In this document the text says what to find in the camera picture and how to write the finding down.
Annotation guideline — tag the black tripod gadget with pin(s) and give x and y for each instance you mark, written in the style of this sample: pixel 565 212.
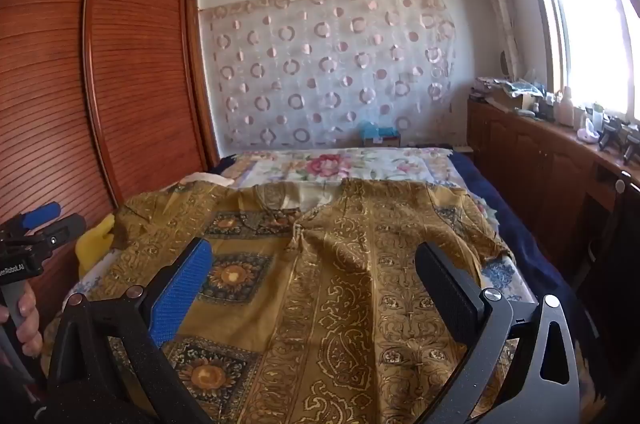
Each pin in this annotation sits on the black tripod gadget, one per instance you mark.
pixel 607 133
pixel 630 144

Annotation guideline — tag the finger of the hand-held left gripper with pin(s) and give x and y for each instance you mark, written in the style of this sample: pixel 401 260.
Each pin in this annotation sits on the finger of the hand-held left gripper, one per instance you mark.
pixel 65 228
pixel 42 214

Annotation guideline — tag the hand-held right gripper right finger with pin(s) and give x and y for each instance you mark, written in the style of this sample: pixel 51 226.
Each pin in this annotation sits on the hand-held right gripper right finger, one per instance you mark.
pixel 450 299

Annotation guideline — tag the mustard patterned shirt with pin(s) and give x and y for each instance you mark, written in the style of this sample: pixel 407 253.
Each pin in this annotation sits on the mustard patterned shirt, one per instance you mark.
pixel 325 304

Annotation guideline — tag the cardboard box with clutter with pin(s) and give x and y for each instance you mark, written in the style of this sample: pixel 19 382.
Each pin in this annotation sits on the cardboard box with clutter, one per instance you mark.
pixel 510 97

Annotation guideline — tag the circle-patterned sheer curtain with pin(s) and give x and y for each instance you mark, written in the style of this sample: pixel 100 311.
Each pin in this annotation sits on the circle-patterned sheer curtain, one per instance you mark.
pixel 325 69

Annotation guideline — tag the black chair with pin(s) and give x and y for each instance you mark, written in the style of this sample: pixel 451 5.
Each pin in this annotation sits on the black chair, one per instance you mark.
pixel 620 244

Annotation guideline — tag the white cup green lid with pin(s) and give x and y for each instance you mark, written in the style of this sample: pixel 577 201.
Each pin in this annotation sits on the white cup green lid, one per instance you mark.
pixel 597 109

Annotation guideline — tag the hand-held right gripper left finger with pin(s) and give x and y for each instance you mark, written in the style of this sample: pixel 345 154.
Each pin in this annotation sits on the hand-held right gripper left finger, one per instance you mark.
pixel 180 291

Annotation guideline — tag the small white lilac appliance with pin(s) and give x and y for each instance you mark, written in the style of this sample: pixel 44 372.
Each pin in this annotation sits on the small white lilac appliance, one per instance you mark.
pixel 587 132

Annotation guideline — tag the person's left hand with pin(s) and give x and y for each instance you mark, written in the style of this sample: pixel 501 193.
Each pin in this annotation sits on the person's left hand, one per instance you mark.
pixel 29 324

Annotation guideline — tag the pale pink bottle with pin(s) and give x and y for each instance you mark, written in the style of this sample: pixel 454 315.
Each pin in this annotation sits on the pale pink bottle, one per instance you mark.
pixel 565 109

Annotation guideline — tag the wooden louvered wardrobe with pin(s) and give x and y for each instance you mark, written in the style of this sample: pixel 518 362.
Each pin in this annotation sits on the wooden louvered wardrobe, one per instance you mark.
pixel 125 79

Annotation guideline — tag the blue floral quilted mat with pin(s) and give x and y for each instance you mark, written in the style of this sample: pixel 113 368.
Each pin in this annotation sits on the blue floral quilted mat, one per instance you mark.
pixel 500 276

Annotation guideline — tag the wooden sideboard cabinet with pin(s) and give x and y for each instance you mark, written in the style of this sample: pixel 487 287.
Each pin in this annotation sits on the wooden sideboard cabinet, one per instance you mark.
pixel 525 154

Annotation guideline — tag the cardboard box with blue cloth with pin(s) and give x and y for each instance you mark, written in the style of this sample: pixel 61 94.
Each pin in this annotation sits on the cardboard box with blue cloth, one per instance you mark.
pixel 380 137

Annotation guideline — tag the white cloth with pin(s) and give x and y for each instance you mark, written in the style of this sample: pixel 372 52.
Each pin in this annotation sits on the white cloth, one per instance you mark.
pixel 205 178

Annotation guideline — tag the yellow plush toy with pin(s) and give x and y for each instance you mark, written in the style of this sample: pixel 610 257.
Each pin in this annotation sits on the yellow plush toy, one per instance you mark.
pixel 92 244

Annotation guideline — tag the beige patterned window curtain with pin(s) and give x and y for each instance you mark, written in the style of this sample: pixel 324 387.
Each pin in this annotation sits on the beige patterned window curtain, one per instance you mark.
pixel 495 4

